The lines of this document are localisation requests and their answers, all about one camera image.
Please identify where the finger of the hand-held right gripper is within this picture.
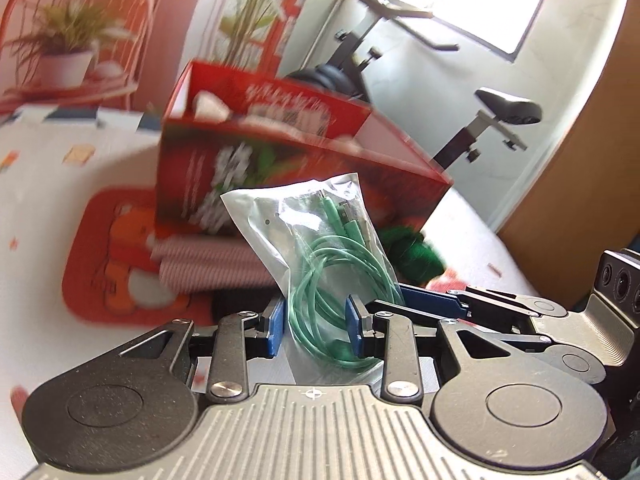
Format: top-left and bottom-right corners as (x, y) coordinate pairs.
(397, 283), (532, 330)
(366, 299), (552, 357)

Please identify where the green fluffy cloth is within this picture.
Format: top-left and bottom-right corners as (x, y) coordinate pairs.
(376, 224), (447, 287)

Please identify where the red bear print mat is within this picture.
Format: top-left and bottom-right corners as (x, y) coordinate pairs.
(59, 186), (223, 327)

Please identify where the red cardboard box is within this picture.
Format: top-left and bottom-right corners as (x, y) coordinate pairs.
(153, 59), (456, 242)

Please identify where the window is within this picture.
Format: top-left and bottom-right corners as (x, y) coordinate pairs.
(389, 0), (559, 57)

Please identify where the wooden board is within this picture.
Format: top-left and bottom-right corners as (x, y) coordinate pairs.
(496, 24), (640, 307)

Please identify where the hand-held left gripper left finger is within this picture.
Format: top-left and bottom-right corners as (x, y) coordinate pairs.
(119, 296), (287, 402)

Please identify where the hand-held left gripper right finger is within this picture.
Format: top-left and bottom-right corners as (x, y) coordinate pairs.
(346, 294), (527, 404)

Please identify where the pink striped cloth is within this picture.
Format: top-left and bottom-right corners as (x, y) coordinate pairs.
(149, 234), (280, 295)

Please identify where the white soft item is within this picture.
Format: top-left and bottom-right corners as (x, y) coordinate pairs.
(192, 90), (232, 122)

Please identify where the bag of green cables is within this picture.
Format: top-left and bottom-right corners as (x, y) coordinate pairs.
(220, 172), (407, 402)

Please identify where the wall poster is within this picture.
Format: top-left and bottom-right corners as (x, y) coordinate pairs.
(0, 0), (323, 113)

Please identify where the black exercise bike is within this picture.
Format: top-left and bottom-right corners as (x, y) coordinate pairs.
(286, 0), (545, 172)

